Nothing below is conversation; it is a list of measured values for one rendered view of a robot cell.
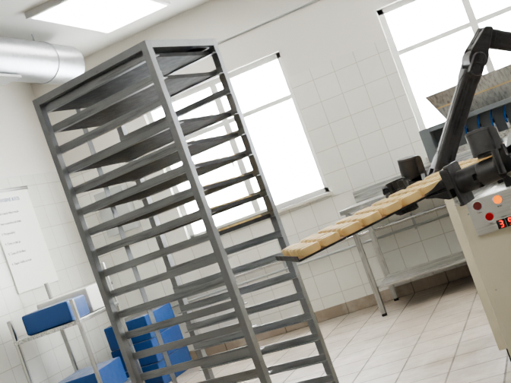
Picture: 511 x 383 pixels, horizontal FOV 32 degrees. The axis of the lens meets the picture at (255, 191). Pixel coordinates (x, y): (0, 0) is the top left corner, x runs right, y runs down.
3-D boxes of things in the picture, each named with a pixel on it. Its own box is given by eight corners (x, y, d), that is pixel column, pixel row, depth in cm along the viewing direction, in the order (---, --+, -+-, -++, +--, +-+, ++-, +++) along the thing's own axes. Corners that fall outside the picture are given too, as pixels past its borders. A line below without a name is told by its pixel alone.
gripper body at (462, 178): (458, 207, 208) (486, 197, 203) (439, 168, 208) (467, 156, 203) (468, 200, 213) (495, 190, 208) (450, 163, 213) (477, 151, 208)
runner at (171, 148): (192, 144, 331) (188, 137, 331) (187, 145, 329) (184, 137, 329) (75, 195, 365) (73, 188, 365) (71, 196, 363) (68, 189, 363)
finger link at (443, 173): (424, 209, 212) (458, 196, 207) (412, 182, 212) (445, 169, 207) (436, 202, 218) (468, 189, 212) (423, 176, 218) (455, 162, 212)
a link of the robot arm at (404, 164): (449, 187, 261) (441, 185, 270) (439, 150, 260) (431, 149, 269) (411, 198, 261) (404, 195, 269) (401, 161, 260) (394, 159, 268)
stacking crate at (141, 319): (138, 335, 798) (131, 314, 799) (177, 322, 787) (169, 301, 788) (110, 352, 741) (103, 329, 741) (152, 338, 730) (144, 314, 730)
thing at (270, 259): (290, 257, 363) (287, 250, 363) (287, 258, 360) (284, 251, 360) (175, 293, 397) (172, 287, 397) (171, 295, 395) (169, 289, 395)
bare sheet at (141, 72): (209, 54, 366) (208, 51, 366) (150, 57, 332) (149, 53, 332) (108, 105, 398) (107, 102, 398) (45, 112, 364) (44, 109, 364)
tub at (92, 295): (61, 321, 716) (53, 298, 717) (109, 304, 709) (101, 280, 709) (43, 329, 681) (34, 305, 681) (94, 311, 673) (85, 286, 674)
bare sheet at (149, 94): (217, 74, 366) (215, 71, 366) (159, 80, 332) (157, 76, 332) (115, 124, 398) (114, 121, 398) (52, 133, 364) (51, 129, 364)
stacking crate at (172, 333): (147, 356, 798) (140, 335, 799) (185, 343, 786) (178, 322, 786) (118, 374, 741) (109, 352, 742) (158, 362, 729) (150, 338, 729)
